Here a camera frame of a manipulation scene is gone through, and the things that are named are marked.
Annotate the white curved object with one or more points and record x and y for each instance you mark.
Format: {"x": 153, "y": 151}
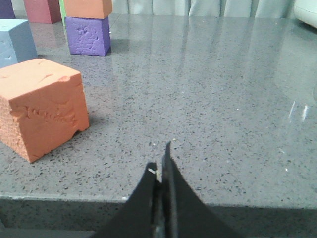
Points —
{"x": 306, "y": 11}

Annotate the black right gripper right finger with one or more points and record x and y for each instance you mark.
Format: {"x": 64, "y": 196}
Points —
{"x": 186, "y": 216}

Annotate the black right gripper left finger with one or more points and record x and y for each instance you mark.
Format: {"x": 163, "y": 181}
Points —
{"x": 134, "y": 219}

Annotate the red foam cube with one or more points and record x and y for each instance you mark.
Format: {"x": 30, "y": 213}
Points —
{"x": 43, "y": 11}

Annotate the green foam cube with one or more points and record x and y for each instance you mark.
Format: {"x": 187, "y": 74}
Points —
{"x": 62, "y": 11}

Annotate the purple foam cube under orange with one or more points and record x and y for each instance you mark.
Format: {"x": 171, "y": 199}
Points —
{"x": 88, "y": 36}

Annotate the large orange foam cube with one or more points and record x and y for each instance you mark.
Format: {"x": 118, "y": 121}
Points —
{"x": 42, "y": 105}

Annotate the orange foam cube on purple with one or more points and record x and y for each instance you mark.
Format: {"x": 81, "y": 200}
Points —
{"x": 95, "y": 9}

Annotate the purple foam cube under pink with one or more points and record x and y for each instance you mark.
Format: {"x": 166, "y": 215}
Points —
{"x": 6, "y": 10}

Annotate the light blue foam cube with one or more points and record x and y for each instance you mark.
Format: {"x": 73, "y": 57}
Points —
{"x": 16, "y": 42}

